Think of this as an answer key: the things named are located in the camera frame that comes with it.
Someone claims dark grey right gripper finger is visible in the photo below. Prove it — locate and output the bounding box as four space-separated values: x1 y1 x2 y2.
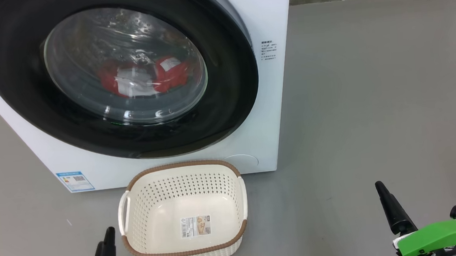
375 178 418 237

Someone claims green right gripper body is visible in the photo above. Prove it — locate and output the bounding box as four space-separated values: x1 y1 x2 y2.
391 219 456 256

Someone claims red and white garment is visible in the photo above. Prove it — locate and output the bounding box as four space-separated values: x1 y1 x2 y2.
97 54 193 101

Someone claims black round washing machine door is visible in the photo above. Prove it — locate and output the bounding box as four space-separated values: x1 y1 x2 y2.
0 0 265 171

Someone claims cream perforated laundry basket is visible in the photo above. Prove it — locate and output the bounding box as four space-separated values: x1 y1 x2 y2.
114 157 252 256

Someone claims white front-load washing machine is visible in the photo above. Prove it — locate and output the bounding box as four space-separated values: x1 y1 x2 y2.
0 0 307 199

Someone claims blue energy label sticker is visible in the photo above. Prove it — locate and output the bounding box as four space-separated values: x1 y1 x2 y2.
56 170 96 194

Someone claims round white filter cover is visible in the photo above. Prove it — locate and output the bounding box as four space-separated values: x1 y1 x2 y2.
223 153 260 174

